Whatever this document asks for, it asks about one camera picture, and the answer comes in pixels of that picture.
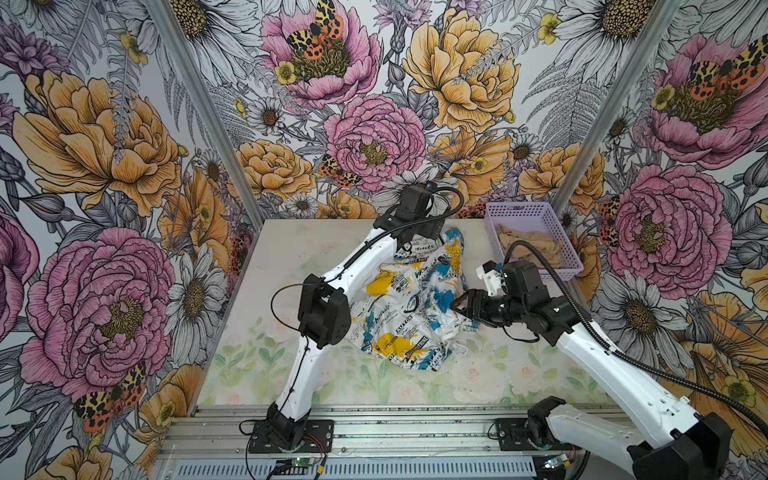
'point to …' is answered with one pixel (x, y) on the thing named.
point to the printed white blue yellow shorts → (404, 307)
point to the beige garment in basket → (542, 242)
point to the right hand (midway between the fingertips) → (461, 316)
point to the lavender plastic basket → (534, 217)
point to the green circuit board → (293, 466)
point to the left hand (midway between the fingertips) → (417, 223)
